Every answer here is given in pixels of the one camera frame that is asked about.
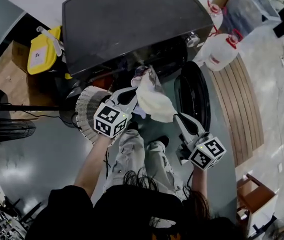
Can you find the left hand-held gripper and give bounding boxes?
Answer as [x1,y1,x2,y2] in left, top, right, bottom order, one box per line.
[93,86,139,139]

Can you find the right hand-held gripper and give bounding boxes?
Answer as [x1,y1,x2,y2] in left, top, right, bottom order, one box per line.
[173,112,227,171]

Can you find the lavender clothes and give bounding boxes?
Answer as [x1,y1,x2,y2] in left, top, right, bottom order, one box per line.
[131,103,148,120]

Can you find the white clothes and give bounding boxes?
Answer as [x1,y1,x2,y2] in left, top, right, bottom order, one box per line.
[131,65,177,124]

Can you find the white woven laundry basket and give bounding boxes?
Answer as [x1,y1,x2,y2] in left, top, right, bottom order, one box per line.
[75,85,114,145]

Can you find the black washing machine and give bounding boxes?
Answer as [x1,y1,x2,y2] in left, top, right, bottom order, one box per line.
[62,0,214,85]

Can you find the person's left forearm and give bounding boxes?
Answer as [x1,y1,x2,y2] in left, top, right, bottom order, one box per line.
[73,136,119,199]

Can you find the person's right forearm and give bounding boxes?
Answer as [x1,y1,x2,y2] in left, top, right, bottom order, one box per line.
[191,167,208,197]

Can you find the clear plastic storage box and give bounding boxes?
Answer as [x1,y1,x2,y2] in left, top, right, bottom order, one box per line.
[223,0,281,37]

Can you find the person's black shoe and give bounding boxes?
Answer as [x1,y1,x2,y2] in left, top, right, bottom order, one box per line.
[127,121,139,133]
[156,135,170,147]

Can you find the wooden slat panel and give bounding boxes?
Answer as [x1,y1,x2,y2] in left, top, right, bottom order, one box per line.
[208,53,265,169]

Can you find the white flat mop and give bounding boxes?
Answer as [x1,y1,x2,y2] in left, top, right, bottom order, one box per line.
[36,25,65,57]

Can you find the black bin with yellow lid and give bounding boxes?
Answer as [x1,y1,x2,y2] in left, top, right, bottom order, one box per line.
[27,26,66,80]

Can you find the wooden stool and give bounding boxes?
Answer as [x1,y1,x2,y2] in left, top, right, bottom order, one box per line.
[235,173,279,235]

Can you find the person's black shirt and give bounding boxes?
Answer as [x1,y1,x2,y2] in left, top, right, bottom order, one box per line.
[26,183,245,240]

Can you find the brown cardboard box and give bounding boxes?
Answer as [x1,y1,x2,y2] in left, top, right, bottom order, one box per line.
[0,40,60,115]

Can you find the black standing fan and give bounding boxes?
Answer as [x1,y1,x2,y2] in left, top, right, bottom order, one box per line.
[0,87,82,144]

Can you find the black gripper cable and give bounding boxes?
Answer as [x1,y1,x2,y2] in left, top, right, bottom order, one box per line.
[186,170,195,193]

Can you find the clear water jug red handle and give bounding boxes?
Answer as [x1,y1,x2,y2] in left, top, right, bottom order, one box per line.
[201,28,244,72]
[206,0,227,29]

